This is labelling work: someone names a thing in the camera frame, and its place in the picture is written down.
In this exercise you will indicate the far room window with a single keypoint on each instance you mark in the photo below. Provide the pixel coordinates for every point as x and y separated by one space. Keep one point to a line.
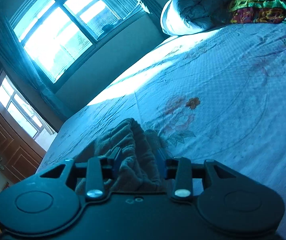
22 112

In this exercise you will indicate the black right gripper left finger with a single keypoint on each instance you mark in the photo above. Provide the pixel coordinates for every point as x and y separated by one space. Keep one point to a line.
100 169

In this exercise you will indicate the brown wooden door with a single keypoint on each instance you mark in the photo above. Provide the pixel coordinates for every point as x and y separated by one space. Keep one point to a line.
20 155

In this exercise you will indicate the blue left curtain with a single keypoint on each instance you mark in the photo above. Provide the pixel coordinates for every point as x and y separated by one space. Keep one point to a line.
13 55

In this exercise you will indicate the large sliding glass window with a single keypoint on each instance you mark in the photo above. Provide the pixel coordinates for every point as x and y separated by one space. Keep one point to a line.
59 34

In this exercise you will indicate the floral blue bed sheet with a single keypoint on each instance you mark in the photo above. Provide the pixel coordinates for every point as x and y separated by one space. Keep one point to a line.
216 95

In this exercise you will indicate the rolled grey white quilt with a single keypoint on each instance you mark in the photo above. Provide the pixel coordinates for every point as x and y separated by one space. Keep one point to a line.
186 17

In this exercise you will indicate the colourful floral satin blanket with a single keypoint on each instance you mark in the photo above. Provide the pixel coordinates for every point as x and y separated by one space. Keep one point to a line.
257 11

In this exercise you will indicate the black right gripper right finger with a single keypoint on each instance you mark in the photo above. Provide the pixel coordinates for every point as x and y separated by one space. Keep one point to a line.
178 175

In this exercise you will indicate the grey-green fleece pants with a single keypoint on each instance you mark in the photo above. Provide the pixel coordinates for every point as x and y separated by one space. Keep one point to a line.
138 171

